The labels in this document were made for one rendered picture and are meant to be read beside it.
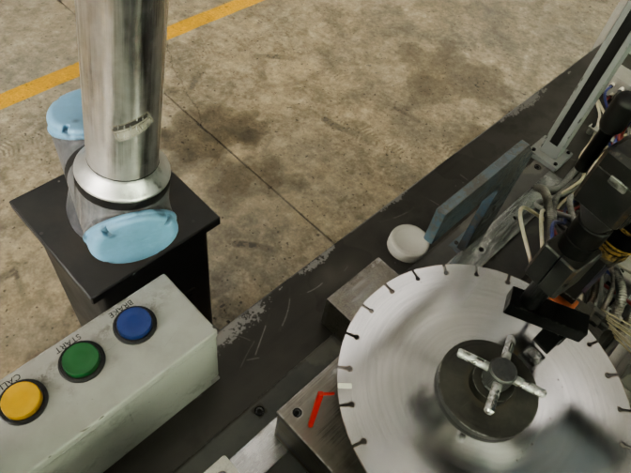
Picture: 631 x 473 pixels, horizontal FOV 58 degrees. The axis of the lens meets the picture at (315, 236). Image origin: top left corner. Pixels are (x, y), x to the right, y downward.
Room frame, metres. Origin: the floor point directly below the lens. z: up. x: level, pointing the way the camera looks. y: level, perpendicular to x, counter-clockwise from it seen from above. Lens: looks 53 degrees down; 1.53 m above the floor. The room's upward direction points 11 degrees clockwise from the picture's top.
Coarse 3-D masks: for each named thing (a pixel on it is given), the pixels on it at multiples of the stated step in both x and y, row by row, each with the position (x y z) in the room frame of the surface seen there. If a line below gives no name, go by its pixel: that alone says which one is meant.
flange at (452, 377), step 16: (448, 352) 0.30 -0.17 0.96; (480, 352) 0.31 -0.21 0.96; (496, 352) 0.31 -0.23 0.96; (448, 368) 0.28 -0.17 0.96; (464, 368) 0.29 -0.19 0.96; (480, 368) 0.28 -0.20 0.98; (528, 368) 0.30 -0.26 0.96; (448, 384) 0.26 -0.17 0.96; (464, 384) 0.27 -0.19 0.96; (480, 384) 0.26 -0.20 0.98; (512, 384) 0.27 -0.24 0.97; (448, 400) 0.25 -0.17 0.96; (464, 400) 0.25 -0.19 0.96; (480, 400) 0.25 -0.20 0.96; (512, 400) 0.26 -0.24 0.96; (528, 400) 0.26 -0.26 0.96; (464, 416) 0.23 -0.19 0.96; (480, 416) 0.23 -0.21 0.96; (496, 416) 0.24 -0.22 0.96; (512, 416) 0.24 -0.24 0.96; (528, 416) 0.25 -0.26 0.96; (480, 432) 0.22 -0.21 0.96; (496, 432) 0.22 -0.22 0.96; (512, 432) 0.22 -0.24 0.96
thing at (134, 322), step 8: (128, 312) 0.30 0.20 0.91; (136, 312) 0.30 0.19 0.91; (144, 312) 0.31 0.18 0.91; (120, 320) 0.29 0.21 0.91; (128, 320) 0.29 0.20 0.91; (136, 320) 0.29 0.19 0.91; (144, 320) 0.29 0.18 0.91; (120, 328) 0.28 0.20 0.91; (128, 328) 0.28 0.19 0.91; (136, 328) 0.28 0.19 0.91; (144, 328) 0.28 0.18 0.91; (128, 336) 0.27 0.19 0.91; (136, 336) 0.27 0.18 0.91; (144, 336) 0.28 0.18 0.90
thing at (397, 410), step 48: (384, 288) 0.38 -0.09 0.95; (432, 288) 0.39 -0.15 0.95; (480, 288) 0.40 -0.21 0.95; (384, 336) 0.31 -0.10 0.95; (432, 336) 0.32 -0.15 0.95; (480, 336) 0.34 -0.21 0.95; (528, 336) 0.35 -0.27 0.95; (384, 384) 0.25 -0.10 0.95; (432, 384) 0.26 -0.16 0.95; (576, 384) 0.30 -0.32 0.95; (384, 432) 0.20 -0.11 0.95; (432, 432) 0.21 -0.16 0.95; (528, 432) 0.23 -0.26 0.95; (576, 432) 0.24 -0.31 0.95; (624, 432) 0.25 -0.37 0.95
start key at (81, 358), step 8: (80, 344) 0.25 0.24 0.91; (88, 344) 0.25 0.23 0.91; (72, 352) 0.24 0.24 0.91; (80, 352) 0.24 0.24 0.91; (88, 352) 0.24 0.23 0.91; (96, 352) 0.24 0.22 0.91; (64, 360) 0.23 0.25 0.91; (72, 360) 0.23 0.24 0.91; (80, 360) 0.23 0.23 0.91; (88, 360) 0.23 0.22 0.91; (96, 360) 0.23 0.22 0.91; (64, 368) 0.22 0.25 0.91; (72, 368) 0.22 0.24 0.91; (80, 368) 0.22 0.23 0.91; (88, 368) 0.22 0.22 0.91; (96, 368) 0.23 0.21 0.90; (72, 376) 0.21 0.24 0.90; (80, 376) 0.22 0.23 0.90
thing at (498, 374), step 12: (504, 348) 0.30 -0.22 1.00; (468, 360) 0.28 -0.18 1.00; (480, 360) 0.28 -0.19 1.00; (492, 360) 0.28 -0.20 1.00; (504, 360) 0.28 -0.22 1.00; (492, 372) 0.27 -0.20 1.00; (504, 372) 0.27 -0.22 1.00; (516, 372) 0.27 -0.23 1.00; (492, 384) 0.26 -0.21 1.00; (504, 384) 0.26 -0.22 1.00; (516, 384) 0.26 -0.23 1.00; (528, 384) 0.26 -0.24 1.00; (492, 396) 0.24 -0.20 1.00; (540, 396) 0.25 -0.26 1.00; (492, 408) 0.23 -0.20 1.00
